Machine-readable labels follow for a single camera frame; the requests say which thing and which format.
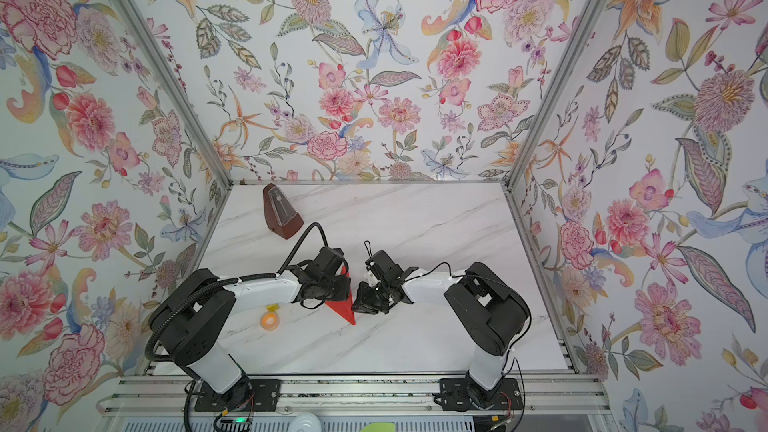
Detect red square paper sheet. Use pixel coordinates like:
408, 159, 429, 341
325, 265, 356, 325

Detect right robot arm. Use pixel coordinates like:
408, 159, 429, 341
353, 250, 532, 397

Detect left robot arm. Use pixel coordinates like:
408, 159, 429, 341
145, 246, 351, 396

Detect brown wooden metronome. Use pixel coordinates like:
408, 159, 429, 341
262, 184, 304, 240

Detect green object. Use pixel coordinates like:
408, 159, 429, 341
360, 422, 397, 432

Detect white round object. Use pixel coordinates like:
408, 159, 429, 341
288, 412, 323, 432

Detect black corrugated cable left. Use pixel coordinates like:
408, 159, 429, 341
145, 221, 330, 432

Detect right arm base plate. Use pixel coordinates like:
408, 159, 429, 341
433, 376, 524, 412

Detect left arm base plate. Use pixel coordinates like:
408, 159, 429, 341
194, 378, 282, 413

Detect aluminium front rail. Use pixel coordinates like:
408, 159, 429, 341
96, 372, 611, 417

